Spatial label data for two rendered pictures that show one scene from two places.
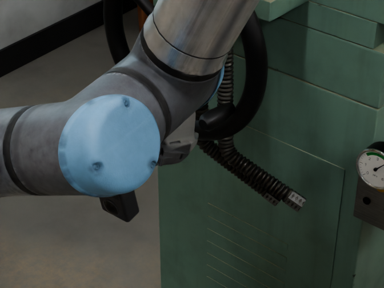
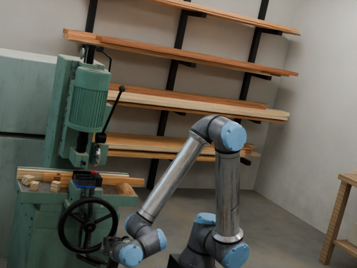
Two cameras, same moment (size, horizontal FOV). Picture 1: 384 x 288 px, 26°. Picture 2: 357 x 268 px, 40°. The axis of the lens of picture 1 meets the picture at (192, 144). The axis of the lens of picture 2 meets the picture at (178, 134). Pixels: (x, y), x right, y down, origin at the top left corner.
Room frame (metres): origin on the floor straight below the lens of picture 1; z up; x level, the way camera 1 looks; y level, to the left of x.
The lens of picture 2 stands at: (-0.11, 1.94, 1.78)
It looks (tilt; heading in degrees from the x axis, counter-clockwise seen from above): 12 degrees down; 292
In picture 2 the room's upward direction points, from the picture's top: 12 degrees clockwise
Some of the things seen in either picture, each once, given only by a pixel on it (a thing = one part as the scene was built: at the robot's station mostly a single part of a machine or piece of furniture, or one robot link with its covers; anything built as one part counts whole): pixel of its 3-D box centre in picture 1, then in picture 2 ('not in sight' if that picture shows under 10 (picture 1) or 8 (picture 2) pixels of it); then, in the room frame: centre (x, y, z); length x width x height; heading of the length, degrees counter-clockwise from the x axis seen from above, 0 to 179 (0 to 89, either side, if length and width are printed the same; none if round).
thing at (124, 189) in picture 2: not in sight; (125, 187); (1.05, -0.34, 0.92); 0.14 x 0.09 x 0.04; 139
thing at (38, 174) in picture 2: not in sight; (75, 176); (1.30, -0.22, 0.92); 0.60 x 0.02 x 0.05; 49
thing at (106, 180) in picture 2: not in sight; (95, 179); (1.21, -0.29, 0.92); 0.56 x 0.02 x 0.04; 49
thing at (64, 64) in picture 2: not in sight; (70, 121); (1.50, -0.40, 1.16); 0.22 x 0.22 x 0.72; 49
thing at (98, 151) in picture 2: not in sight; (95, 155); (1.30, -0.39, 1.02); 0.12 x 0.03 x 0.12; 139
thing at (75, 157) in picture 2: not in sight; (78, 158); (1.30, -0.22, 1.03); 0.14 x 0.07 x 0.09; 139
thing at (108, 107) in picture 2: not in sight; (102, 116); (1.34, -0.46, 1.22); 0.09 x 0.08 x 0.15; 139
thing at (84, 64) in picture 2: not in sight; (88, 60); (1.39, -0.30, 1.53); 0.08 x 0.08 x 0.17; 49
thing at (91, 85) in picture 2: not in sight; (89, 99); (1.28, -0.21, 1.35); 0.18 x 0.18 x 0.31
